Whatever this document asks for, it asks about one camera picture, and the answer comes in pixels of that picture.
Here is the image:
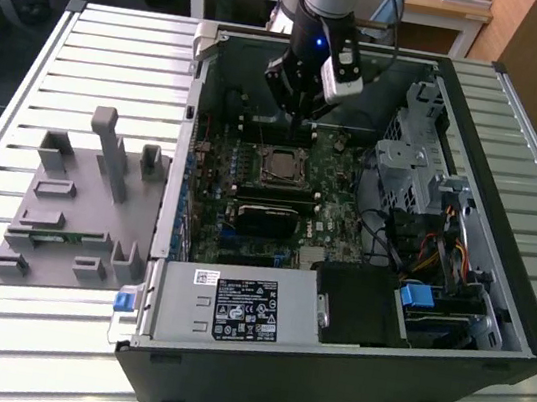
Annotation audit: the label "grey power supply unit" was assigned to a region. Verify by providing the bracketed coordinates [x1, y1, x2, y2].
[138, 247, 330, 369]

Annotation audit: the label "blue disk carrier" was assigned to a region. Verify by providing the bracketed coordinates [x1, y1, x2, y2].
[396, 280, 439, 317]

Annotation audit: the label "grey case release handle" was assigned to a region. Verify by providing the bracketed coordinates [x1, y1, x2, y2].
[188, 20, 224, 64]

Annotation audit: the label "green spare RAM stick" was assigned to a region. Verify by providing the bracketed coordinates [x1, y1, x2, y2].
[28, 224, 108, 252]

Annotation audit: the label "blue case latch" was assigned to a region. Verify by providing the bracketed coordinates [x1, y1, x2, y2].
[112, 288, 139, 316]

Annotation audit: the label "green motherboard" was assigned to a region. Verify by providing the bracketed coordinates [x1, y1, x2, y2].
[171, 108, 400, 292]

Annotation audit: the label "black plastic fan shroud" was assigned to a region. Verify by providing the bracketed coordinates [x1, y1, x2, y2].
[306, 257, 419, 358]

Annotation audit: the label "yellow orange power wires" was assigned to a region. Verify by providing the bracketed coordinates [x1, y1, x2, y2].
[408, 197, 481, 286]

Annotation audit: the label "CPU socket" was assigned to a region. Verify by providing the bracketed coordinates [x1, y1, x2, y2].
[253, 140, 316, 192]

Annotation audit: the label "black graphics card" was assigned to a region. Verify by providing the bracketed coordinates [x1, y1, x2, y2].
[232, 197, 302, 242]

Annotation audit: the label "metal socket cover frame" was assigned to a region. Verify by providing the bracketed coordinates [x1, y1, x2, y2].
[257, 143, 314, 188]

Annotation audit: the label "small silver heatsink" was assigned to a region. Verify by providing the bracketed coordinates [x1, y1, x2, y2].
[297, 244, 329, 272]

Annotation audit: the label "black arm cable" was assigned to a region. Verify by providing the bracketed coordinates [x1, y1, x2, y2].
[349, 0, 410, 90]

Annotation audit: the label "grey parts rack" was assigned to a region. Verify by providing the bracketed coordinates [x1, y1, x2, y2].
[0, 91, 182, 310]

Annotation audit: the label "grey metal drive bracket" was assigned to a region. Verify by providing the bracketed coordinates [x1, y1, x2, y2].
[430, 170, 481, 213]

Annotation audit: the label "grey metal disk bay cage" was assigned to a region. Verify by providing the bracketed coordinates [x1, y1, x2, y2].
[363, 74, 468, 222]

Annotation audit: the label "silver CPU chip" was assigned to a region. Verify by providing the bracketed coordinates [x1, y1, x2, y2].
[264, 149, 308, 181]

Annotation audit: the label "thin metal locking lever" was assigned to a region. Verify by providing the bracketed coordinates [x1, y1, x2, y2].
[259, 167, 305, 187]

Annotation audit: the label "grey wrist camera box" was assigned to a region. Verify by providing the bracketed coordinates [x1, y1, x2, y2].
[315, 46, 371, 111]

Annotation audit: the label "black open PC case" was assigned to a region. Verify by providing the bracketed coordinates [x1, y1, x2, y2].
[105, 12, 537, 402]

